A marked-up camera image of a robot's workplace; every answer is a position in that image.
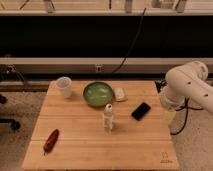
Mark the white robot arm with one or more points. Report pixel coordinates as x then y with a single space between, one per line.
186 81

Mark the green bowl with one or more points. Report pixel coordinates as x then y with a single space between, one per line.
98 94

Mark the small white box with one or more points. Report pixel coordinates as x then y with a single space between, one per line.
119 94

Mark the black smartphone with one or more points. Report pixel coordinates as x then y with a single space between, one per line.
140 111

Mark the translucent white plastic cup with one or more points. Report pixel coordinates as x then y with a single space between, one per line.
64 85

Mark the red chili pepper toy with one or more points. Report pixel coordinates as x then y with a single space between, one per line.
50 142

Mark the white wall outlet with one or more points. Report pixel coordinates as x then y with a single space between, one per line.
99 68

